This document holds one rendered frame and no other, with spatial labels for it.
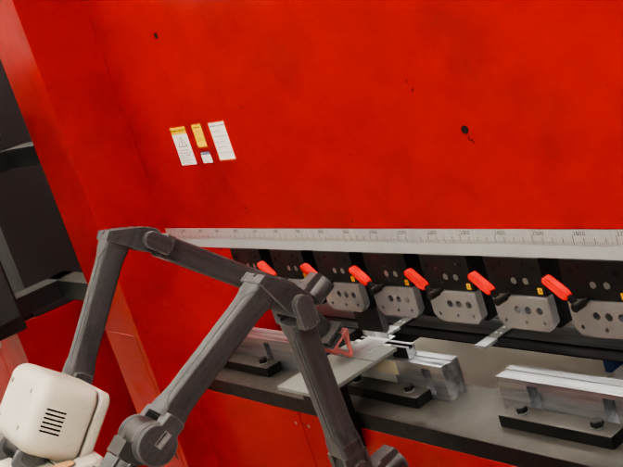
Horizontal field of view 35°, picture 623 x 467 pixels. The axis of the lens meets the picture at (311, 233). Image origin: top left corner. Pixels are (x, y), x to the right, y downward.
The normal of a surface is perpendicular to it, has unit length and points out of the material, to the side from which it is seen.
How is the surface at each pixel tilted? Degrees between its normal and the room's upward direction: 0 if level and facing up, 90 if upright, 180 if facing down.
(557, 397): 90
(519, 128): 90
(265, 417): 90
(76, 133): 90
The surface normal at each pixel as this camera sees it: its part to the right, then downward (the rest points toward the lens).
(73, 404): 0.53, 0.04
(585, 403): -0.74, 0.38
